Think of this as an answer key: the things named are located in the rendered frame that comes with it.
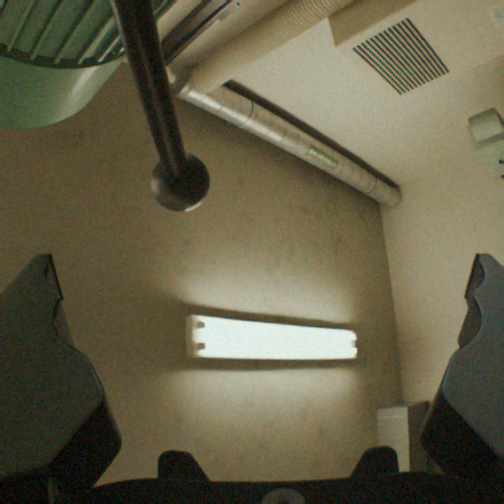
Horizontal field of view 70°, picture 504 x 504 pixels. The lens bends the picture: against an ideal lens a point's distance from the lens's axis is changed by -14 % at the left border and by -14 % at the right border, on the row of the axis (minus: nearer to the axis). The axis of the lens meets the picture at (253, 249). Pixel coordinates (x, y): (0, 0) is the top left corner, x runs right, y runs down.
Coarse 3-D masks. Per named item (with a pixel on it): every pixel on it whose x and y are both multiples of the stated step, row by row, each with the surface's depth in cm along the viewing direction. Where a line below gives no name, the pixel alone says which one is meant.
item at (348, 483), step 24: (168, 456) 6; (192, 456) 6; (384, 456) 6; (144, 480) 5; (168, 480) 5; (192, 480) 5; (312, 480) 5; (336, 480) 5; (360, 480) 5; (384, 480) 5; (408, 480) 5; (432, 480) 5; (456, 480) 5
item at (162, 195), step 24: (120, 0) 11; (144, 0) 11; (120, 24) 12; (144, 24) 12; (144, 48) 13; (144, 72) 14; (144, 96) 16; (168, 96) 16; (168, 120) 18; (168, 144) 19; (168, 168) 21; (192, 168) 22; (168, 192) 22; (192, 192) 22
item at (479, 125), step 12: (492, 108) 180; (468, 120) 190; (480, 120) 184; (492, 120) 179; (468, 132) 202; (480, 132) 186; (492, 132) 183; (480, 144) 195; (492, 144) 190; (480, 156) 202; (492, 156) 201; (492, 168) 213
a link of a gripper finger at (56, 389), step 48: (48, 288) 10; (0, 336) 8; (48, 336) 8; (0, 384) 7; (48, 384) 7; (96, 384) 7; (0, 432) 6; (48, 432) 6; (96, 432) 6; (0, 480) 5; (96, 480) 7
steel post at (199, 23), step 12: (204, 0) 153; (216, 0) 149; (228, 0) 149; (240, 0) 149; (192, 12) 159; (204, 12) 155; (216, 12) 155; (228, 12) 156; (180, 24) 165; (192, 24) 161; (204, 24) 160; (168, 36) 171; (180, 36) 167; (192, 36) 166; (168, 48) 174; (180, 48) 172; (168, 60) 179
